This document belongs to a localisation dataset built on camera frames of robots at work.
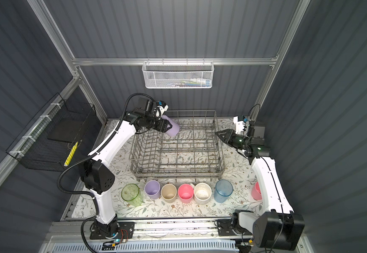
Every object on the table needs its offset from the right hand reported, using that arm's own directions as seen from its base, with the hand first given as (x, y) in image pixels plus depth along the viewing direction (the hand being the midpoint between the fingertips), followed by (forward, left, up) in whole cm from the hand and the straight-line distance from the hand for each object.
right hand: (220, 135), depth 75 cm
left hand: (+11, +27, -3) cm, 30 cm away
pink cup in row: (-18, +18, -27) cm, 37 cm away
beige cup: (-19, +26, -25) cm, 41 cm away
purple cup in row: (-17, +35, -25) cm, 46 cm away
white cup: (-18, +8, -27) cm, 33 cm away
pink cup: (-20, -18, -20) cm, 33 cm away
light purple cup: (+11, +23, -7) cm, 26 cm away
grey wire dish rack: (+6, +12, -26) cm, 29 cm away
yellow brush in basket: (-11, +67, +1) cm, 68 cm away
